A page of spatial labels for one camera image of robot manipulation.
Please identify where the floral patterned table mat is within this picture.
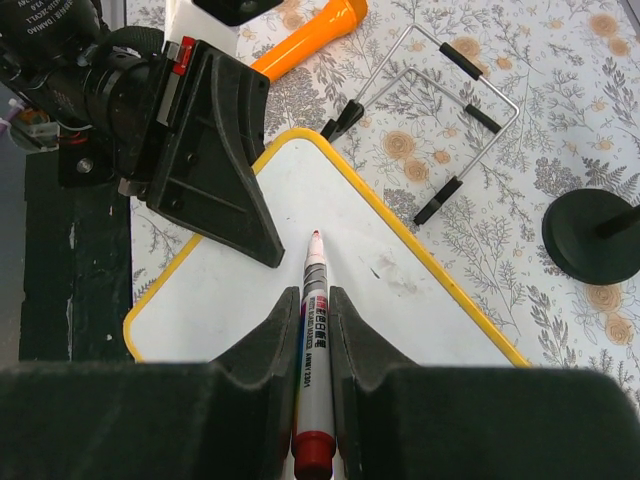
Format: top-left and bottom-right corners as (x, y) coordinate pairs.
(132, 1), (639, 401)

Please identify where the black round microphone stand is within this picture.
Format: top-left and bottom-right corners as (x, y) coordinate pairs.
(542, 188), (639, 286)

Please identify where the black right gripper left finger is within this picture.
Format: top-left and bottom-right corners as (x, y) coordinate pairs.
(1, 287), (300, 479)

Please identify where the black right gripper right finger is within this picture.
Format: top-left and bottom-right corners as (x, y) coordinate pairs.
(329, 287), (639, 479)

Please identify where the yellow framed whiteboard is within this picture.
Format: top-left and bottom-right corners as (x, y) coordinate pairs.
(123, 128), (526, 367)

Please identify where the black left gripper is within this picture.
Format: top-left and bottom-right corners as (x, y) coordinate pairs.
(57, 26), (285, 268)

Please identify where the red whiteboard marker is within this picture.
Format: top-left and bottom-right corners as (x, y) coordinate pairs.
(291, 231), (336, 479)

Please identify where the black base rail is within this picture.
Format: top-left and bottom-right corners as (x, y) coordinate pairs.
(19, 153), (133, 362)

